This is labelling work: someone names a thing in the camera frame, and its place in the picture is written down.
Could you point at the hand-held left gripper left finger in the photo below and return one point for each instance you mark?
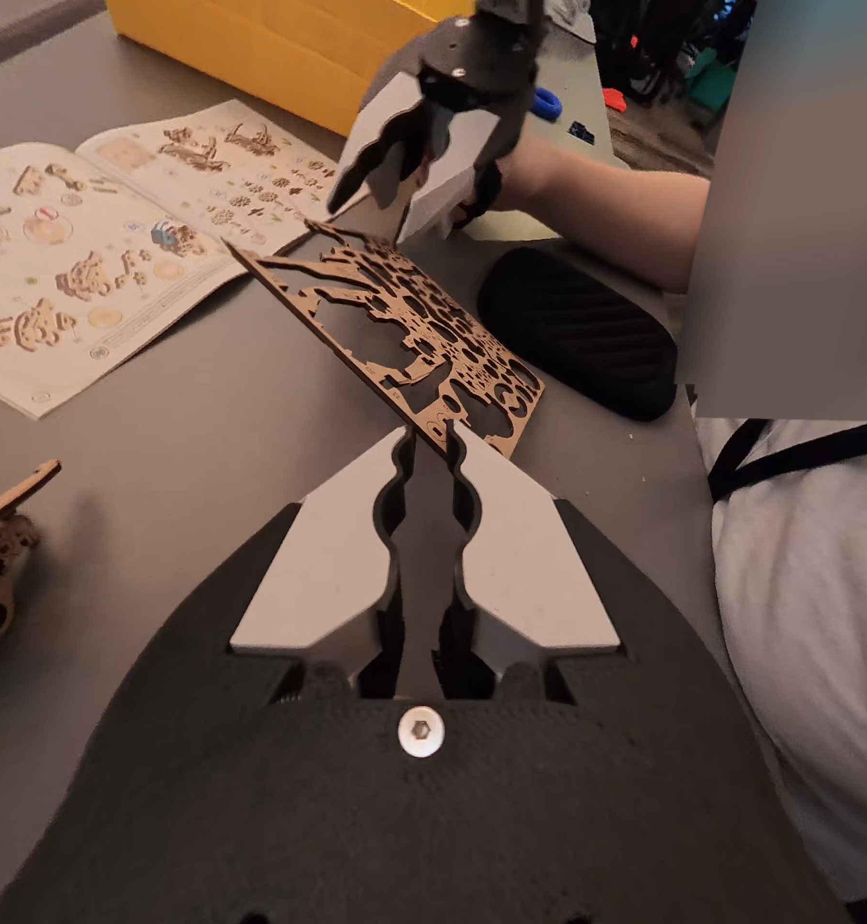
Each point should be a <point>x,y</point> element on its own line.
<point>325,577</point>

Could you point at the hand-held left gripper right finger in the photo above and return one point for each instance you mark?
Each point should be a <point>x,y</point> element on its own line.
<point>534,577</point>

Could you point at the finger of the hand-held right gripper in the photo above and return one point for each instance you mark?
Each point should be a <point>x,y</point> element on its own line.
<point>462,162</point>
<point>386,119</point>

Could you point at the laser-cut wooden parts sheet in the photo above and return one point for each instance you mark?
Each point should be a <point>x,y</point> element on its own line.
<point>278,278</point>

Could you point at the person's right hand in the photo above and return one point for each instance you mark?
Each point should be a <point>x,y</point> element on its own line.
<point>541,177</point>

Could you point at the small blue object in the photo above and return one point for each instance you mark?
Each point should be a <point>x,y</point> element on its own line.
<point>549,101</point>

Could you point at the small red object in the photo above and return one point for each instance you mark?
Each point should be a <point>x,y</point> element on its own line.
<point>614,99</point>

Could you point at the yellow box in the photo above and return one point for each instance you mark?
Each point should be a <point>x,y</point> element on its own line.
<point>260,43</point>

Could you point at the black ribbed wrist rest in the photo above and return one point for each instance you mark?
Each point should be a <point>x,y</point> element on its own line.
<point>578,339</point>

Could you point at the green bin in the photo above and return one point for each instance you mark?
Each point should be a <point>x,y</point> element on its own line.
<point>715,83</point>

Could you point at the person's white shirt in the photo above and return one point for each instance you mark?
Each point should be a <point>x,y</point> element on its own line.
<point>801,650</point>

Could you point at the illustrated instruction booklet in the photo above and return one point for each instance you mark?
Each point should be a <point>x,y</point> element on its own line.
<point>79,216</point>

